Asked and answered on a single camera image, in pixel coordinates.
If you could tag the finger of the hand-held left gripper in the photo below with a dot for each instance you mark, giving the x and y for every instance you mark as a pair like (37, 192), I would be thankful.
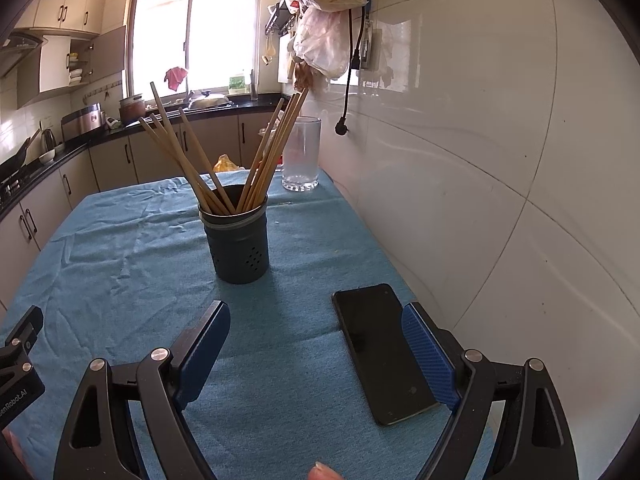
(27, 327)

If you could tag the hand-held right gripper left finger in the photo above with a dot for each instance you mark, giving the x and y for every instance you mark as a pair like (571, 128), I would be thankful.
(202, 355)

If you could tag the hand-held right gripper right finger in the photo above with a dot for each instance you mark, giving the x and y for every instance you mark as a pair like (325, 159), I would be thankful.
(430, 355)

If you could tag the dark grey utensil holder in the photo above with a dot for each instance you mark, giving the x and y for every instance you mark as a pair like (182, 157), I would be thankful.
(240, 250)

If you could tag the bundle of wooden chopsticks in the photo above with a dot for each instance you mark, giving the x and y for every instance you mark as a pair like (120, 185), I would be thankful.
(264, 165)

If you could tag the person's left hand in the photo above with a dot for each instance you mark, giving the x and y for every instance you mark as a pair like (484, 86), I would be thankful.
(9, 444)

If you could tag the person's right hand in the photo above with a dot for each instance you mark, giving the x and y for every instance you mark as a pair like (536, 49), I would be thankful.
(325, 472)

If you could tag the black smartphone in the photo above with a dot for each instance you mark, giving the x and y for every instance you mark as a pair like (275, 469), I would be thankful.
(380, 350)

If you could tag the blue table cloth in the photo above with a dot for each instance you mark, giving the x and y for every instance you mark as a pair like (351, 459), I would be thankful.
(125, 270)

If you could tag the black wok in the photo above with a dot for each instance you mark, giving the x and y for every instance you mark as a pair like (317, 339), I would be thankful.
(17, 157)

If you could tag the white bowl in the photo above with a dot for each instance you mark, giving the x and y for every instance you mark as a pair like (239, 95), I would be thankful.
(47, 157)

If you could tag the black kitchen countertop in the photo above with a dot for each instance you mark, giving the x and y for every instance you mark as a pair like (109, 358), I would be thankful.
(75, 152)

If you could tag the steel kettle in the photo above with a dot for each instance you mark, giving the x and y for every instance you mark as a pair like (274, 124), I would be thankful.
(48, 141)

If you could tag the beige lower cabinets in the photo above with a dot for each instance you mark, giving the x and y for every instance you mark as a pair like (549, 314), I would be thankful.
(115, 160)

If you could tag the beige cabinets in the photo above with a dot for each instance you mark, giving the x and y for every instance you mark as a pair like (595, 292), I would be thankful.
(115, 160)
(70, 5)

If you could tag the yellow plastic bag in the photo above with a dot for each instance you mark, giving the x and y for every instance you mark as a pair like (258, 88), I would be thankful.
(227, 164)

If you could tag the silver rice cooker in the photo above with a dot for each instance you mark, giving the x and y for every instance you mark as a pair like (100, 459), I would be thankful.
(82, 122)

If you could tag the clear glass mug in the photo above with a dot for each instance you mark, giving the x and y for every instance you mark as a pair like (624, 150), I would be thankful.
(300, 160)

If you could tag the brown cooking pot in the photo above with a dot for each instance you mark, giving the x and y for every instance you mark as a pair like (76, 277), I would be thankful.
(132, 109)

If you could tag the steel pot lid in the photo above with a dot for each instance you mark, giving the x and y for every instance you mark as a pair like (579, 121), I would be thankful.
(207, 101)

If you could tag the green and white packet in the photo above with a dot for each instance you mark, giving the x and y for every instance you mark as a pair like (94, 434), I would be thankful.
(236, 85)

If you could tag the steel bottle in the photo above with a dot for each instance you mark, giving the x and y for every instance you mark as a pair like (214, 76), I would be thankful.
(253, 87)

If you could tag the range hood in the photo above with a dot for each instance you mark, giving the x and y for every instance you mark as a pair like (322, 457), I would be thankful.
(20, 50)

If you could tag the pink hanging cloth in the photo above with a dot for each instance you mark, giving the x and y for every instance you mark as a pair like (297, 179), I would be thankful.
(175, 77)

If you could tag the kitchen window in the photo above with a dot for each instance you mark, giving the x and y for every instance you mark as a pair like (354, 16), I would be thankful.
(215, 30)

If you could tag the beige upper cabinets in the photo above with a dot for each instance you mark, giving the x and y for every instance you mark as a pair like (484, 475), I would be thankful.
(70, 5)

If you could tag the white hanging plastic bags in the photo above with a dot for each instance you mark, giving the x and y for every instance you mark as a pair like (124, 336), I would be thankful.
(322, 42)

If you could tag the black wall rack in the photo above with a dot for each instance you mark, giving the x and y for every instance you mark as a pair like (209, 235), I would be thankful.
(280, 17)

